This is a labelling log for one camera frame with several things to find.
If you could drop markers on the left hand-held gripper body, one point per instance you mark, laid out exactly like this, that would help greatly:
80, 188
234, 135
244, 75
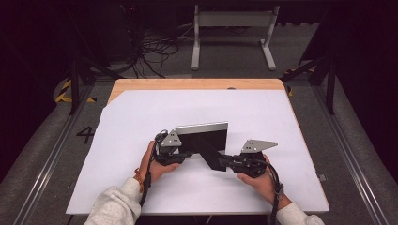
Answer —
170, 140

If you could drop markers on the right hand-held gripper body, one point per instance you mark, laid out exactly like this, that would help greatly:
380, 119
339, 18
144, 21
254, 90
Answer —
256, 146

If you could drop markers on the black square sheet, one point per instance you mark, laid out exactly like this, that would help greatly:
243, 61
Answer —
203, 137

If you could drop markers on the person's left hand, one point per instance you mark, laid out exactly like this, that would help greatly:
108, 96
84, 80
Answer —
150, 170

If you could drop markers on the person's right hand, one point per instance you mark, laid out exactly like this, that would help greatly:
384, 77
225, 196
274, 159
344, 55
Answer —
266, 187

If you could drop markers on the white board sheet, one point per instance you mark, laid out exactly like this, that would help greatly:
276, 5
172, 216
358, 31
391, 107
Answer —
187, 106

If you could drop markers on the yellow black hazard tape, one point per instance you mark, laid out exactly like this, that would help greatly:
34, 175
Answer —
291, 92
64, 89

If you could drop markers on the black metal stand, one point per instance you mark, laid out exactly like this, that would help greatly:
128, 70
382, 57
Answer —
330, 90
74, 87

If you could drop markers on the white metal stand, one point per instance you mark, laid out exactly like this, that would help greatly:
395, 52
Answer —
233, 18

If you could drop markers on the small grey bracket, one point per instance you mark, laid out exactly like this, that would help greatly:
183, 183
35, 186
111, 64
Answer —
322, 177

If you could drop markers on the aluminium floor rail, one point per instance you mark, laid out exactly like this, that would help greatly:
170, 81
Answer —
353, 162
47, 168

